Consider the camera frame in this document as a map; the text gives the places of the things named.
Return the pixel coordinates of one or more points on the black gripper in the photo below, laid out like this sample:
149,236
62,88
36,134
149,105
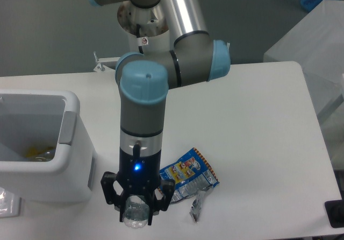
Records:
138,176

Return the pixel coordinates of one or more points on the clear plastic bottle green label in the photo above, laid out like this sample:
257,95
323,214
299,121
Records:
136,212

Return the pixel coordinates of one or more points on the blue foil snack wrapper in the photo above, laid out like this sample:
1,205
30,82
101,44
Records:
194,177

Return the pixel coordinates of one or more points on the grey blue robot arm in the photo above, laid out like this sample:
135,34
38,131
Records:
144,80

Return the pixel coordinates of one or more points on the white trash can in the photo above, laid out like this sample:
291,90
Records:
41,119

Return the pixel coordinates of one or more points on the yellow trash inside bin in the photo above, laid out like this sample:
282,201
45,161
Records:
40,155

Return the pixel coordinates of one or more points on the clear plastic item under bin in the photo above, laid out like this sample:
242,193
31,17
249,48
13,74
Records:
10,204

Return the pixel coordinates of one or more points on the black device at table edge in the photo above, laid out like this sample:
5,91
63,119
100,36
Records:
334,211

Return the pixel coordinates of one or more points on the translucent white box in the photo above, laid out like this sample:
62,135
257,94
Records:
316,43

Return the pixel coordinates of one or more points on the white pedestal base frame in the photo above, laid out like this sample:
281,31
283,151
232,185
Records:
105,64

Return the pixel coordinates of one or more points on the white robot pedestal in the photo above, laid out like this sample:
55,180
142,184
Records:
146,29

